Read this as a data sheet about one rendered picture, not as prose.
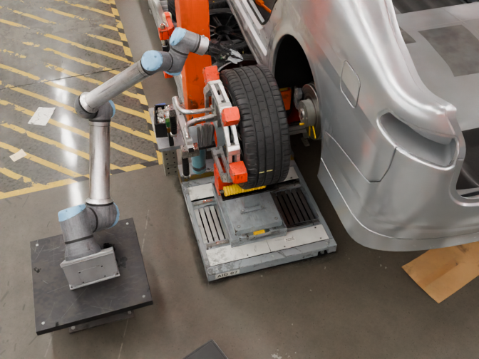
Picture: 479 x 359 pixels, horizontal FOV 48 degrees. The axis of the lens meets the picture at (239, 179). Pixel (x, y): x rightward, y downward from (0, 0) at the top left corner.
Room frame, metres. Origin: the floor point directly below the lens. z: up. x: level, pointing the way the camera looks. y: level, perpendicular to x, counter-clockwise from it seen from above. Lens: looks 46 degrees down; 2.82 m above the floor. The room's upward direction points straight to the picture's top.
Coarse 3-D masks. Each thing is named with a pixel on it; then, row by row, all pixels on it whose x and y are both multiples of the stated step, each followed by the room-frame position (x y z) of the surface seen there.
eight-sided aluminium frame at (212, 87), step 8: (216, 80) 2.33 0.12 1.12; (208, 88) 2.35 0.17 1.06; (216, 88) 2.30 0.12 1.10; (208, 96) 2.45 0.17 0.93; (216, 96) 2.20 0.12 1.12; (224, 96) 2.20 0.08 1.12; (208, 104) 2.44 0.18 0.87; (224, 104) 2.14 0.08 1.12; (208, 120) 2.44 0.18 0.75; (224, 128) 2.04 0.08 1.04; (232, 128) 2.05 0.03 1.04; (224, 136) 2.04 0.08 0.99; (232, 136) 2.04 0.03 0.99; (232, 144) 2.00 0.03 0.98; (216, 152) 2.31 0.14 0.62; (232, 152) 1.97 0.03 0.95; (240, 152) 1.98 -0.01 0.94; (216, 160) 2.25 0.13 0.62; (224, 160) 2.25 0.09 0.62; (224, 176) 2.06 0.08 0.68
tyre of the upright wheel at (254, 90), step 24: (240, 72) 2.33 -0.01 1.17; (264, 72) 2.33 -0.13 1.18; (240, 96) 2.14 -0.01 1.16; (264, 96) 2.16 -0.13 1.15; (240, 120) 2.05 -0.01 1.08; (264, 120) 2.05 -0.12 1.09; (264, 144) 1.99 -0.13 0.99; (288, 144) 2.01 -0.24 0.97; (264, 168) 1.96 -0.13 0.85; (288, 168) 1.99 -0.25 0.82
